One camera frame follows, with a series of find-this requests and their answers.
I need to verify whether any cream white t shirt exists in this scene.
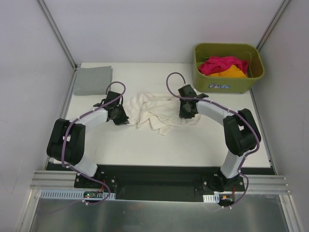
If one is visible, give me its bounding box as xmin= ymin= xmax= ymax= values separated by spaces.
xmin=123 ymin=92 xmax=201 ymax=136

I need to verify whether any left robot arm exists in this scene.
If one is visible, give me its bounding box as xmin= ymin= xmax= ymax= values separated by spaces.
xmin=46 ymin=91 xmax=128 ymax=188

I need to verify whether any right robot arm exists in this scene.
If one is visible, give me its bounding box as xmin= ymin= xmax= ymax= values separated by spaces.
xmin=178 ymin=85 xmax=261 ymax=191

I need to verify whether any olive green plastic bin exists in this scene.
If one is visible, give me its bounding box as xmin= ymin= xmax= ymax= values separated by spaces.
xmin=193 ymin=43 xmax=265 ymax=93

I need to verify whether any folded grey t shirt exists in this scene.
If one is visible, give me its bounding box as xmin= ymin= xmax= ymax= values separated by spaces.
xmin=73 ymin=66 xmax=112 ymax=96

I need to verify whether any magenta pink t shirt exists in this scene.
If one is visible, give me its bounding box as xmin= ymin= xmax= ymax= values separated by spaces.
xmin=198 ymin=56 xmax=249 ymax=76

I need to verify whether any orange t shirt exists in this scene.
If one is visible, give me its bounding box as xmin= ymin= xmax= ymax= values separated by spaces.
xmin=210 ymin=65 xmax=247 ymax=78

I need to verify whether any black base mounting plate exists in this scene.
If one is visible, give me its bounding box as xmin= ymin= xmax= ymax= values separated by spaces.
xmin=74 ymin=165 xmax=246 ymax=202

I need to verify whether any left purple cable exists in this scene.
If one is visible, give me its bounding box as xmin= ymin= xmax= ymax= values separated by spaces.
xmin=61 ymin=81 xmax=127 ymax=206

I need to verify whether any right white cable duct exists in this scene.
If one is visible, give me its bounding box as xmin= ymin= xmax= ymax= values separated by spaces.
xmin=202 ymin=193 xmax=234 ymax=203

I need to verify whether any white cable duct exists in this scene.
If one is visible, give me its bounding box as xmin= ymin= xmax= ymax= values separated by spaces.
xmin=202 ymin=193 xmax=234 ymax=203
xmin=41 ymin=190 xmax=115 ymax=201

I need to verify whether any left white cable duct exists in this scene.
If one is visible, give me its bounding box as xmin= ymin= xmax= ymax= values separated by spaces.
xmin=41 ymin=190 xmax=115 ymax=201

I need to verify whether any aluminium frame rail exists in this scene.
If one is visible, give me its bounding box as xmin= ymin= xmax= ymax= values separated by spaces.
xmin=30 ymin=168 xmax=291 ymax=194

